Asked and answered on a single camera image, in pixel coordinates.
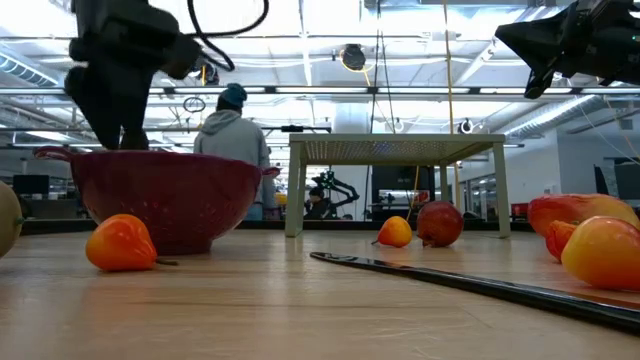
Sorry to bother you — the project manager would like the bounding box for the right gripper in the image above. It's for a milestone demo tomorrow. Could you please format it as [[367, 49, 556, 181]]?
[[494, 0, 640, 100]]

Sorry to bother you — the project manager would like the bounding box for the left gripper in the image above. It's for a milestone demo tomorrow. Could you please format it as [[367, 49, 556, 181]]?
[[63, 0, 204, 151]]

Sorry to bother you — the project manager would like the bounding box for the maroon plastic colander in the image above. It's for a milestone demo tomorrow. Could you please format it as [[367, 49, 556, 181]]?
[[33, 145, 282, 256]]

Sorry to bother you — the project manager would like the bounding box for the green brown round fruit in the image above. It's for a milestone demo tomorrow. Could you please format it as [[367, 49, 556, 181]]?
[[0, 180, 25, 259]]

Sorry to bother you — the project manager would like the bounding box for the large red yellow mango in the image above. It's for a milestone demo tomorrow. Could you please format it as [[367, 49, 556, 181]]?
[[526, 193, 640, 239]]

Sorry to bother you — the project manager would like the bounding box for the small red orange fruit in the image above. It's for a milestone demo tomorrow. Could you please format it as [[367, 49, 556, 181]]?
[[544, 219, 579, 263]]

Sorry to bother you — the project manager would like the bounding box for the dark red apple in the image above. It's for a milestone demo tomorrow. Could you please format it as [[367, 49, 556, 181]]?
[[416, 200, 465, 249]]

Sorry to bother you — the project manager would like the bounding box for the yellow orange toy pear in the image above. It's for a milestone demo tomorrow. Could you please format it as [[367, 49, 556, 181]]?
[[560, 215, 640, 293]]

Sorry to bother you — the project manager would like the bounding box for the small orange toy pear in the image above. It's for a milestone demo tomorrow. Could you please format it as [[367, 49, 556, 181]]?
[[370, 215, 414, 249]]

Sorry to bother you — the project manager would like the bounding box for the black computer monitor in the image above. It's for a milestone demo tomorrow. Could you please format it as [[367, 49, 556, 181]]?
[[12, 174, 50, 196], [372, 165, 437, 192]]

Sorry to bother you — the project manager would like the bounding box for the black display panel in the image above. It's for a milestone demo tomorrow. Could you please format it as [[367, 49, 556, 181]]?
[[593, 162, 640, 201]]

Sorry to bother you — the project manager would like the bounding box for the pale green perforated riser table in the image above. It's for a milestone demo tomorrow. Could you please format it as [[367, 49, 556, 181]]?
[[284, 132, 512, 239]]

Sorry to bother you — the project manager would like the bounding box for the black hanging cable ring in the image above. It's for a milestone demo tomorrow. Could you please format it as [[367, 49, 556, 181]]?
[[182, 95, 207, 114]]

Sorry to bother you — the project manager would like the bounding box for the black ceiling cable reel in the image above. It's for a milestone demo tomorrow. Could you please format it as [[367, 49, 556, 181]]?
[[199, 59, 221, 86], [339, 43, 369, 72]]

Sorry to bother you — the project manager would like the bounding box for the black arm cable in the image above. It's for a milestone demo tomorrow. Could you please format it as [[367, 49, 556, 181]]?
[[187, 0, 270, 72]]

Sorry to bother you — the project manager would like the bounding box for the black aluminium frame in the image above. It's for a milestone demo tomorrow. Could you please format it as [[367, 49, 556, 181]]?
[[19, 217, 534, 237]]

